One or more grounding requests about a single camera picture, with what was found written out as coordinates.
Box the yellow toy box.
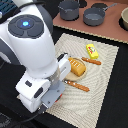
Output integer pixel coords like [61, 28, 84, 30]
[86, 44, 99, 59]

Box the grey toy saucepan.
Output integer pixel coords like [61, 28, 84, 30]
[83, 4, 115, 26]

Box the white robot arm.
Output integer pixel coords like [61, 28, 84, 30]
[0, 0, 71, 113]

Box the fork with wooden handle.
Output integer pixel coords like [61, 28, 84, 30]
[64, 80, 90, 92]

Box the round wooden plate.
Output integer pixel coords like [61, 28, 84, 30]
[66, 57, 86, 81]

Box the grey toy pot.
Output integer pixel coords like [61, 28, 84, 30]
[58, 0, 79, 21]

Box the pink stove board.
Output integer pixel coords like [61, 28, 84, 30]
[53, 0, 128, 43]

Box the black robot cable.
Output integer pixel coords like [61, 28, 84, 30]
[0, 106, 46, 126]

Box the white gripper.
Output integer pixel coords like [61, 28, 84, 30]
[16, 53, 71, 113]

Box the beige toy bowl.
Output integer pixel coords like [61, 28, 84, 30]
[121, 7, 128, 31]

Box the orange toy bread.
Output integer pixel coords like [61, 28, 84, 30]
[69, 57, 86, 76]

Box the woven beige placemat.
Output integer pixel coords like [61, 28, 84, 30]
[47, 33, 118, 128]

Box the knife with wooden handle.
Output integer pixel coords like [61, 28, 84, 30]
[81, 57, 101, 65]

